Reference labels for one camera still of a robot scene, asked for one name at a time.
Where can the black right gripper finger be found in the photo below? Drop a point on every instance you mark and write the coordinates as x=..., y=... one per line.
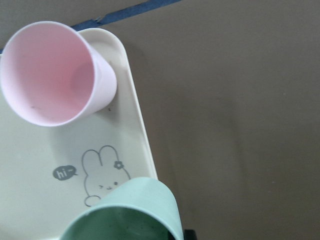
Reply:
x=189, y=232

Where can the pink cup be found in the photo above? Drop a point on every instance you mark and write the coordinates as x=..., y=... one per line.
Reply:
x=50, y=76

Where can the cream rabbit tray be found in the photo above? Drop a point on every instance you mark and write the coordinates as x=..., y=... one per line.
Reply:
x=49, y=175

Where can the green cup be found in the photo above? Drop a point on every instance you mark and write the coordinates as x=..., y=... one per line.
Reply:
x=142, y=208

